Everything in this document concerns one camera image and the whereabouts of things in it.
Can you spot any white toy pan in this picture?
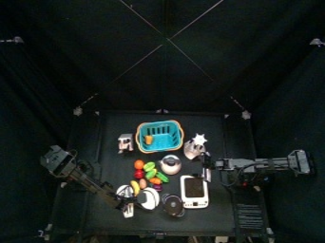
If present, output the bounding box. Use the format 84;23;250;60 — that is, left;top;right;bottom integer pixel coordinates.
114;183;138;219

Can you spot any yellow toy banana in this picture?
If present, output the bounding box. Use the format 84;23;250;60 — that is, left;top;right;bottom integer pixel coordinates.
130;179;141;196

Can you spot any white toy appliance dark window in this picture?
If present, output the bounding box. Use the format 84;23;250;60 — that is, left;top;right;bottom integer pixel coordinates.
179;175;212;210

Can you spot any white toy bowl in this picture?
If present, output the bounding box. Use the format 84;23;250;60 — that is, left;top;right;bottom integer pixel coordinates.
138;187;162;211

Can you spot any white toy kitchen appliance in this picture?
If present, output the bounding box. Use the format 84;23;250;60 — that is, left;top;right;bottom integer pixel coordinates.
183;133;210;161

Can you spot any green toy pepper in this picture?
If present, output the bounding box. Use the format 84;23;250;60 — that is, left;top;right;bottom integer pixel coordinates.
155;171;170;184

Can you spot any light green toy vegetable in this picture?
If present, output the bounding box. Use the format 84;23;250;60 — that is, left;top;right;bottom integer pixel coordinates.
142;161;157;172
143;169;158;180

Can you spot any black pot lid grey knob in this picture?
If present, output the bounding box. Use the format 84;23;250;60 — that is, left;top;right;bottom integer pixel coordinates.
162;194;185;216

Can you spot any teal basket orange rim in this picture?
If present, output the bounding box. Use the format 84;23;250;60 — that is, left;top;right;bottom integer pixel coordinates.
135;119;186;155

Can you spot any white toy knife block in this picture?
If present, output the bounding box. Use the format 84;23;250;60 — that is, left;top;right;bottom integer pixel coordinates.
117;133;137;155

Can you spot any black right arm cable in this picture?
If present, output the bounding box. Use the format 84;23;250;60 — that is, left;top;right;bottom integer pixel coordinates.
220;161;257;188

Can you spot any silver toy kettle grey handle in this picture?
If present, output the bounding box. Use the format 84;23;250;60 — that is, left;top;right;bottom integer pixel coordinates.
158;154;183;176

